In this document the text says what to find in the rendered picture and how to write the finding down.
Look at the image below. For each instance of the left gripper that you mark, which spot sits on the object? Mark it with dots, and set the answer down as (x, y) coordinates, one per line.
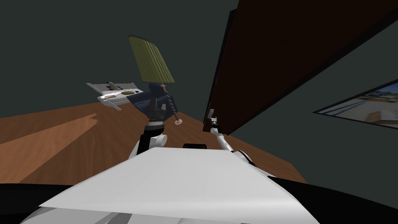
(155, 112)

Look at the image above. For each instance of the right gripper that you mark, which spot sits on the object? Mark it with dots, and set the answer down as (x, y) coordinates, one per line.
(214, 122)

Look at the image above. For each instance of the white bedside table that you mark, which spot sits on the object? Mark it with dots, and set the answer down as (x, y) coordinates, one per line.
(113, 93)

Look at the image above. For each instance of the green shade blue lamp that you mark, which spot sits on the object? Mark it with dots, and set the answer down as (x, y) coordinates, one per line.
(152, 62)

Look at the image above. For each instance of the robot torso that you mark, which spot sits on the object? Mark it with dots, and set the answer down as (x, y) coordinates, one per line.
(174, 183)

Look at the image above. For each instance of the dark brown door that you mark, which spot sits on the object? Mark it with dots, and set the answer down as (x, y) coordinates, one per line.
(279, 56)

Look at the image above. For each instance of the framed picture on wall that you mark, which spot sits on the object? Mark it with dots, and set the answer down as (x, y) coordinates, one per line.
(367, 107)

